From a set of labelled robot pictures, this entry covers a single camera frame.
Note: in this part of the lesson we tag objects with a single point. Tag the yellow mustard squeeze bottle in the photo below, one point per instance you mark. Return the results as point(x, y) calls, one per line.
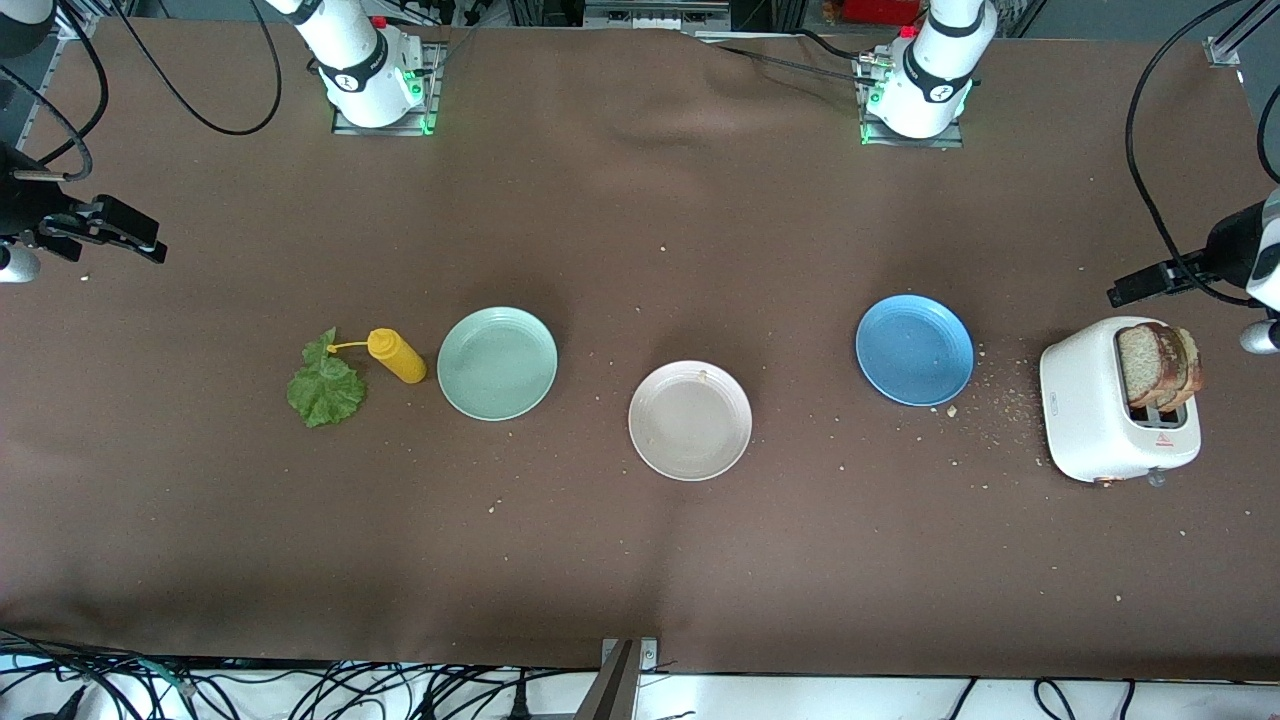
point(400, 360)

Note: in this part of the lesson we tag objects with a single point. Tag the white two-slot toaster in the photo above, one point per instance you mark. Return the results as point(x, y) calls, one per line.
point(1085, 410)

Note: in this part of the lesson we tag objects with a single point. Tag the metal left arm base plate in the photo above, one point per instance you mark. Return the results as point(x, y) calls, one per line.
point(950, 142)

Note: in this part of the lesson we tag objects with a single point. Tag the light green plate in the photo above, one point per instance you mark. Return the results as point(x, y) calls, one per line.
point(497, 365)

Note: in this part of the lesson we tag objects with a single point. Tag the aluminium frame profile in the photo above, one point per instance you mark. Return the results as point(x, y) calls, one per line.
point(1225, 50)
point(80, 25)

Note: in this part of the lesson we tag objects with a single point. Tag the green lettuce leaf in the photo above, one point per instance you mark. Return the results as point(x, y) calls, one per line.
point(325, 395)

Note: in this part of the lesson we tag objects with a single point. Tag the grey metal equipment box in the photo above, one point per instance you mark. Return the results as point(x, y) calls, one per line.
point(650, 12)

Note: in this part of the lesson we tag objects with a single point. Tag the metal table edge bracket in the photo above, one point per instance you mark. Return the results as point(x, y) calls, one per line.
point(615, 690)

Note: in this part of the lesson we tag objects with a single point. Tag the beige plate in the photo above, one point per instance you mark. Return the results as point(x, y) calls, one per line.
point(690, 425)

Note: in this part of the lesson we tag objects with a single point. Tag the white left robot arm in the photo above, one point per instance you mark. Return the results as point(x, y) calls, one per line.
point(930, 80)

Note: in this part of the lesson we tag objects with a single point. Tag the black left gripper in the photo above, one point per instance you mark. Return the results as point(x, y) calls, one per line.
point(1228, 247)

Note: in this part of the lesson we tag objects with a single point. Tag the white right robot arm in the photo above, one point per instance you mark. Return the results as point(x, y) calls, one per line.
point(355, 70)

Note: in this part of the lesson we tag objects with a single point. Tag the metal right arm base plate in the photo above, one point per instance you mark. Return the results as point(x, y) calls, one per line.
point(432, 100)

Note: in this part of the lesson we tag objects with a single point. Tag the red box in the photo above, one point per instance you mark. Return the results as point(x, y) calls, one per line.
point(880, 10)

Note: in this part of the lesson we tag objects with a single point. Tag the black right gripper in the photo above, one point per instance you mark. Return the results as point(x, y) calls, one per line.
point(27, 207)

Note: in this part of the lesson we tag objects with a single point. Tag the brown bread slice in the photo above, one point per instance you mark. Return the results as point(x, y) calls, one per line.
point(1193, 365)
point(1140, 365)

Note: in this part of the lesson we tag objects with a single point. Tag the grey toaster power plug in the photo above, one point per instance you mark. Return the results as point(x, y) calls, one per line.
point(1157, 479)

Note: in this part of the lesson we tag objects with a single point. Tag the blue plate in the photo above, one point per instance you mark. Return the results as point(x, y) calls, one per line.
point(915, 350)

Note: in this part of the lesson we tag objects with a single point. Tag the brown table cloth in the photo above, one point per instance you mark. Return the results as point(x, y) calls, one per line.
point(600, 250)

